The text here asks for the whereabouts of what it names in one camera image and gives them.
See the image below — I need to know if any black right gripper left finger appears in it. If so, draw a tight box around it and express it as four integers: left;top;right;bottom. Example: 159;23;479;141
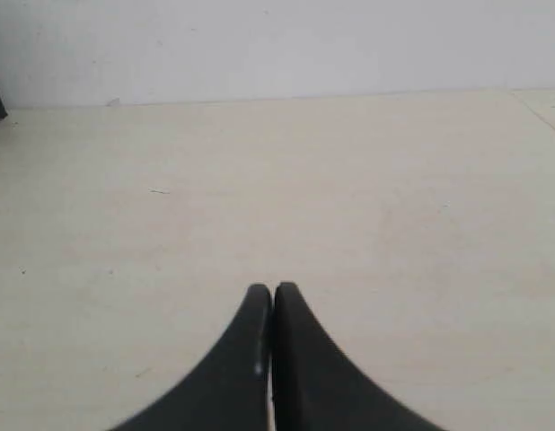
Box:
115;284;272;431

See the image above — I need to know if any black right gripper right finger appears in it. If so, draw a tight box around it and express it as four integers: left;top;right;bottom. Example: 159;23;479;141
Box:
272;282;440;430

